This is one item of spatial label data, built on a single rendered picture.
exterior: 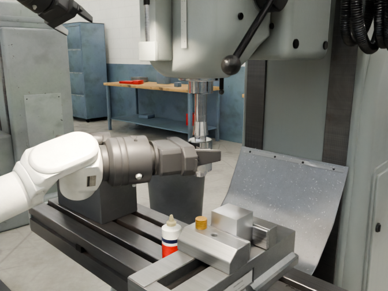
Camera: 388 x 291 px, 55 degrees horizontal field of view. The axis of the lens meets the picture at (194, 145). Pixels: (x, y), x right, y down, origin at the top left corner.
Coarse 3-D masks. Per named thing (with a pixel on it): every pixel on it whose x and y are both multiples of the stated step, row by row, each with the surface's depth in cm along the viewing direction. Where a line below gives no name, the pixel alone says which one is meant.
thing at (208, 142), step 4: (188, 140) 72; (192, 140) 71; (196, 140) 71; (200, 140) 71; (204, 140) 71; (208, 140) 71; (192, 144) 70; (196, 144) 70; (200, 144) 70; (204, 144) 70; (208, 144) 70
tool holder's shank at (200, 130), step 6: (198, 96) 69; (204, 96) 69; (198, 102) 69; (204, 102) 69; (198, 108) 69; (204, 108) 70; (198, 114) 70; (204, 114) 70; (198, 120) 70; (204, 120) 70; (198, 126) 70; (204, 126) 70; (192, 132) 71; (198, 132) 70; (204, 132) 70; (198, 138) 71; (204, 138) 71
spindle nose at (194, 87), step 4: (188, 84) 69; (192, 84) 68; (196, 84) 67; (200, 84) 67; (204, 84) 67; (208, 84) 68; (212, 84) 69; (188, 88) 69; (192, 88) 68; (196, 88) 67; (200, 88) 67; (204, 88) 67; (208, 88) 68; (212, 88) 69; (188, 92) 69; (192, 92) 68; (196, 92) 68; (200, 92) 67; (204, 92) 68; (208, 92) 68; (212, 92) 69
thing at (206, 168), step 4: (196, 148) 70; (200, 148) 70; (204, 148) 70; (208, 148) 70; (208, 164) 71; (200, 168) 71; (204, 168) 71; (208, 168) 71; (196, 172) 71; (200, 172) 71; (204, 172) 71
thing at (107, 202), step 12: (60, 192) 107; (96, 192) 94; (108, 192) 95; (120, 192) 98; (132, 192) 101; (72, 204) 103; (84, 204) 99; (96, 204) 95; (108, 204) 95; (120, 204) 98; (132, 204) 102; (96, 216) 96; (108, 216) 96; (120, 216) 99
